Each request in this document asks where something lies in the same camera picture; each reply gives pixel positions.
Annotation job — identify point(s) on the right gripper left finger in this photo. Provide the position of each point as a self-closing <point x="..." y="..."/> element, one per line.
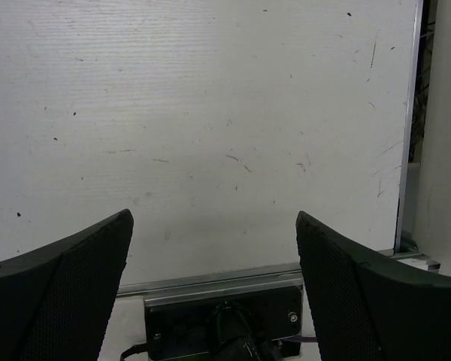
<point x="56" y="301"/>

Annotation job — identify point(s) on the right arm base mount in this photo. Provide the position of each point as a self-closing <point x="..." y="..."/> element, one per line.
<point x="256" y="325"/>

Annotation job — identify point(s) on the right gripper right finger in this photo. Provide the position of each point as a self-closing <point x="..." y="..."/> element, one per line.
<point x="367" y="306"/>

